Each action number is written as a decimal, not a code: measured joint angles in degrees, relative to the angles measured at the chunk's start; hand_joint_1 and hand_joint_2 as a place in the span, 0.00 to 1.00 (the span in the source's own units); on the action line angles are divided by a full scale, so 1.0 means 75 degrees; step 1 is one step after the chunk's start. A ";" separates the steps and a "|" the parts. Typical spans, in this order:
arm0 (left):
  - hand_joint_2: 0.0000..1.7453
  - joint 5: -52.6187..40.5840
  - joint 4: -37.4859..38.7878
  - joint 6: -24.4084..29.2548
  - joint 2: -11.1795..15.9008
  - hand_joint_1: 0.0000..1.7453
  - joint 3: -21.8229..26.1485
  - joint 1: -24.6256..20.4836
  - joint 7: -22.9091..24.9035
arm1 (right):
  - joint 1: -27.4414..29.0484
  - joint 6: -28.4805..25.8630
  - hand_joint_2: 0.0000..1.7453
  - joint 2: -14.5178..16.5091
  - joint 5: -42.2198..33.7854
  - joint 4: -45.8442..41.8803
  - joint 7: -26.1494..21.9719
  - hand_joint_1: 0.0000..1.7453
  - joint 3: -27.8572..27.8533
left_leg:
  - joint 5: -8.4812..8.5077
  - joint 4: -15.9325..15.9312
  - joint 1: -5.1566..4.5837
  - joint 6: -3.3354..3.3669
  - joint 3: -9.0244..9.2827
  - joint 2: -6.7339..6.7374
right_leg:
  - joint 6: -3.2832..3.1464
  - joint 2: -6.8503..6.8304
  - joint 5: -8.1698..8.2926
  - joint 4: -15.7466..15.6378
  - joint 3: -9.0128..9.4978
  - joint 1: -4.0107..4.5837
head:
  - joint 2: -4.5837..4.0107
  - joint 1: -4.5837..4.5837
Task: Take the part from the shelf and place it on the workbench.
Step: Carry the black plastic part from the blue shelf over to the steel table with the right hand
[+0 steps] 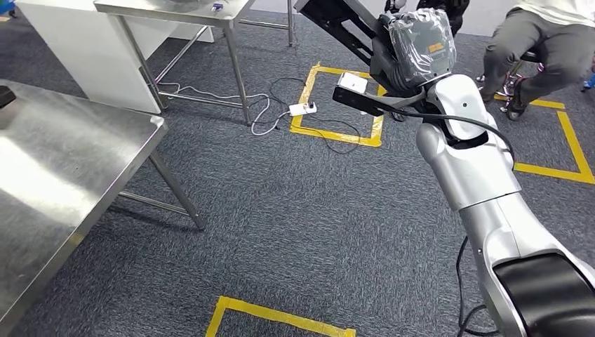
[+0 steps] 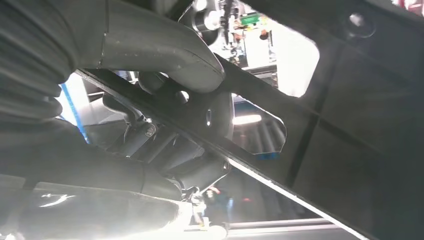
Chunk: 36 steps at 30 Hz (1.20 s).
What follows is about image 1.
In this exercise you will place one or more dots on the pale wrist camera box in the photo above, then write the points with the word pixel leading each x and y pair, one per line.
pixel 352 82

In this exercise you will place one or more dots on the stainless steel table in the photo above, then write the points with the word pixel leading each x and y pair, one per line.
pixel 186 11

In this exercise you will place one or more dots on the stainless steel workbench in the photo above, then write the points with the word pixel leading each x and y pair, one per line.
pixel 55 186

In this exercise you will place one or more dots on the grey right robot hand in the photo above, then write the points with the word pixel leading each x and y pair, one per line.
pixel 423 46

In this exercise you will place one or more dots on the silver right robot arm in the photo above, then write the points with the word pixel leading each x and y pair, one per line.
pixel 474 163

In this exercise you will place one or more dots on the white power strip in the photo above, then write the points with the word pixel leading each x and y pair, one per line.
pixel 302 109

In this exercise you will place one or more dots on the small purple part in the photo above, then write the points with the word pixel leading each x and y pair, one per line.
pixel 217 6

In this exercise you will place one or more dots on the black plastic panel part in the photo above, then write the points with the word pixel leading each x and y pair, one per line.
pixel 334 18

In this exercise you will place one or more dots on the chrome stool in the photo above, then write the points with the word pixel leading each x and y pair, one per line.
pixel 511 83

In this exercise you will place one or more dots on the yellow floor tape square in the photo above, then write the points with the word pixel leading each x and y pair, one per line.
pixel 334 136
pixel 574 139
pixel 279 316

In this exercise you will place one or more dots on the person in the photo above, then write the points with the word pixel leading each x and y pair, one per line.
pixel 534 51

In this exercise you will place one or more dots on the white cabinet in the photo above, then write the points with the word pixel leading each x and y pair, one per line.
pixel 93 56

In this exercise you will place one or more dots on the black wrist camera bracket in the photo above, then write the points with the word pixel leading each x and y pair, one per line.
pixel 358 100

